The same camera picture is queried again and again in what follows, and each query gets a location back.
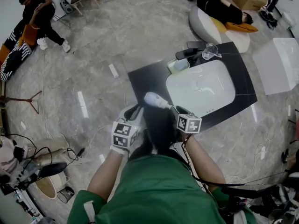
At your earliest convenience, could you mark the black mesh bin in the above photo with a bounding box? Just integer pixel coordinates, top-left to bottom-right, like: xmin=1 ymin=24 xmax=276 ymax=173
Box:
xmin=57 ymin=187 xmax=75 ymax=204

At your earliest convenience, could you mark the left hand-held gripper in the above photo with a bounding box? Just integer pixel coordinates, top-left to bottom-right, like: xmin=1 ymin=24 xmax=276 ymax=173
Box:
xmin=110 ymin=104 xmax=147 ymax=152

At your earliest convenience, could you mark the person's right forearm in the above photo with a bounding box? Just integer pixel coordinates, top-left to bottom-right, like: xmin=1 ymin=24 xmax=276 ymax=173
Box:
xmin=182 ymin=133 xmax=226 ymax=186

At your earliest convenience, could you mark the white pebble pouf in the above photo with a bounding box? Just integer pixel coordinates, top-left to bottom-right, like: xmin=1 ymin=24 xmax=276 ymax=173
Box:
xmin=225 ymin=29 xmax=251 ymax=53

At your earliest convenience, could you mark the black white striped sofa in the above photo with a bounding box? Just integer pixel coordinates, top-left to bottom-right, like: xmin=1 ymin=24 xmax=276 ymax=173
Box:
xmin=0 ymin=22 xmax=33 ymax=83

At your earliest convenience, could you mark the round beige basin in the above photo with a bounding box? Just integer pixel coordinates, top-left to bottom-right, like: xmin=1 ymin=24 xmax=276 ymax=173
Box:
xmin=35 ymin=171 xmax=67 ymax=200

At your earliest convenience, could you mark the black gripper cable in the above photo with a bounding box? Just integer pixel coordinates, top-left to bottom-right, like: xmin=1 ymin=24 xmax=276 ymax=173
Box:
xmin=171 ymin=134 xmax=211 ymax=191

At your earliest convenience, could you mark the white bottle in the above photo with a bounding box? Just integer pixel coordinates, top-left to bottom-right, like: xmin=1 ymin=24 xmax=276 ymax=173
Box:
xmin=143 ymin=91 xmax=176 ymax=111

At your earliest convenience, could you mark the pale blue soap bar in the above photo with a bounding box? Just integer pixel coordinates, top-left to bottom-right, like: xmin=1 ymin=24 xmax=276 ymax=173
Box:
xmin=174 ymin=60 xmax=187 ymax=71

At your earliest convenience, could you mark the orange cushion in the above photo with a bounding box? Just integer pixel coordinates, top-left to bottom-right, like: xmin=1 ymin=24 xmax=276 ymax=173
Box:
xmin=224 ymin=21 xmax=259 ymax=33

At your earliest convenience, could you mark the black waist pack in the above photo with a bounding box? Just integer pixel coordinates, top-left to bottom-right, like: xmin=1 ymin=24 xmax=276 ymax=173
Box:
xmin=224 ymin=196 xmax=248 ymax=217

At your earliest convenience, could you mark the pale soap dish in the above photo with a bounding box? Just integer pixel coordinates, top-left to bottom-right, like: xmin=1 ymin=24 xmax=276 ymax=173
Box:
xmin=167 ymin=57 xmax=190 ymax=75

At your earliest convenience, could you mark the clear glass cup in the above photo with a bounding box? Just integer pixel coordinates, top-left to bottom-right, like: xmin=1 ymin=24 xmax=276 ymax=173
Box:
xmin=201 ymin=42 xmax=222 ymax=60

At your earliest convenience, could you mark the black round floor base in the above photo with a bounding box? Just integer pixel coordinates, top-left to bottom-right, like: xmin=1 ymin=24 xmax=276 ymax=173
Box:
xmin=259 ymin=9 xmax=278 ymax=30

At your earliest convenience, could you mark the black faucet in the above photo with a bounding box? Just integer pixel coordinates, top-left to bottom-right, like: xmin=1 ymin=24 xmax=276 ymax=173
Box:
xmin=175 ymin=40 xmax=207 ymax=67

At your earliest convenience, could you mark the person's green shirt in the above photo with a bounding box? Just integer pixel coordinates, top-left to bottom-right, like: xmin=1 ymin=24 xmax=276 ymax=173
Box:
xmin=67 ymin=154 xmax=257 ymax=224

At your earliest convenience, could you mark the large orange pillow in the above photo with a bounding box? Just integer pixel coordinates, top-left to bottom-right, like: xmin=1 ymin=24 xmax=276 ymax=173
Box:
xmin=18 ymin=23 xmax=40 ymax=48

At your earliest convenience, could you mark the white rectangular block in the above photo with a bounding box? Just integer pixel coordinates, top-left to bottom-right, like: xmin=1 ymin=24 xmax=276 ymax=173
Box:
xmin=252 ymin=37 xmax=299 ymax=96

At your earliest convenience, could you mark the white sink basin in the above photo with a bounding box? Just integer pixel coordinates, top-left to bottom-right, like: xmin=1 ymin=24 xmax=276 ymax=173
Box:
xmin=165 ymin=59 xmax=236 ymax=118

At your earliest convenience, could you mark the black strap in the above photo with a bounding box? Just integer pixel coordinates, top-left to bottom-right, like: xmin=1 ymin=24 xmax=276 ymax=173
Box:
xmin=193 ymin=176 xmax=276 ymax=199

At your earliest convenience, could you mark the black-topped vanity cabinet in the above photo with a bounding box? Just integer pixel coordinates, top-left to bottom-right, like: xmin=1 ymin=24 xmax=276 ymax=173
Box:
xmin=127 ymin=41 xmax=258 ymax=135

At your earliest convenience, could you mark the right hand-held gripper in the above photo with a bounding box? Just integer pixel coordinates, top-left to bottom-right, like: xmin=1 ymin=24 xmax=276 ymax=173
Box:
xmin=175 ymin=105 xmax=202 ymax=134

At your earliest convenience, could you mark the black round-base device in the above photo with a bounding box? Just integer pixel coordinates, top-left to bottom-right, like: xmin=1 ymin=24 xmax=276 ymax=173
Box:
xmin=0 ymin=160 xmax=68 ymax=189

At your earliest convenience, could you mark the grey pebble pouf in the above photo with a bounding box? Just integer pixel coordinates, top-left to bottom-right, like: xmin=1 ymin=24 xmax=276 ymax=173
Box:
xmin=188 ymin=6 xmax=222 ymax=45

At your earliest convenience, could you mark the small white appliance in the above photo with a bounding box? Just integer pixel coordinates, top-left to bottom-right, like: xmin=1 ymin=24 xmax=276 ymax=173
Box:
xmin=60 ymin=0 xmax=74 ymax=14

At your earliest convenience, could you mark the person's left forearm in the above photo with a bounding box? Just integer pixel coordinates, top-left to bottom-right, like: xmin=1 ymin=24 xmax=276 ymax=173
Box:
xmin=87 ymin=149 xmax=129 ymax=200

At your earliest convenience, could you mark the yellow cushion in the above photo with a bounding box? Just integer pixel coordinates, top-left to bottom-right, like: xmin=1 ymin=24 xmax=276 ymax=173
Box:
xmin=210 ymin=16 xmax=228 ymax=34

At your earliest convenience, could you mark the small orange pillow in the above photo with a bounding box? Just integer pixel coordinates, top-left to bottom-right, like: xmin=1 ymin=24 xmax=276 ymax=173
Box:
xmin=0 ymin=43 xmax=11 ymax=65

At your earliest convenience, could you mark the person's left hand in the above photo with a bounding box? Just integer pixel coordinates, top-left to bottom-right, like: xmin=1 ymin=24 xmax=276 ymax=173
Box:
xmin=109 ymin=145 xmax=130 ymax=158

